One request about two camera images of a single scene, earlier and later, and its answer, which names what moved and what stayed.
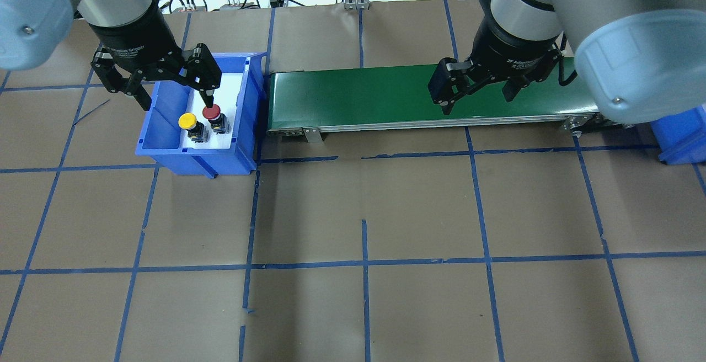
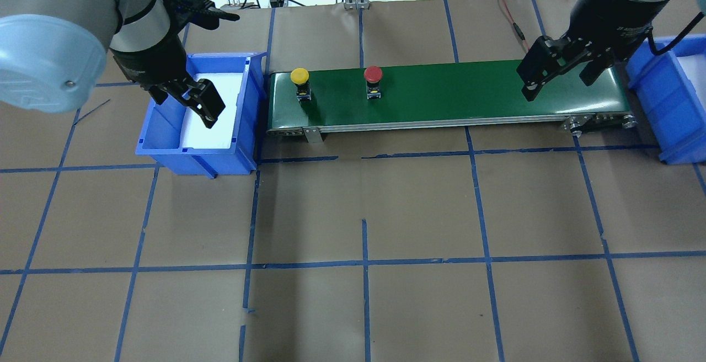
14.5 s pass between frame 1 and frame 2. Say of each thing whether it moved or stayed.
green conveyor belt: stayed
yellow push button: moved
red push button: moved
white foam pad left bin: stayed
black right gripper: moved
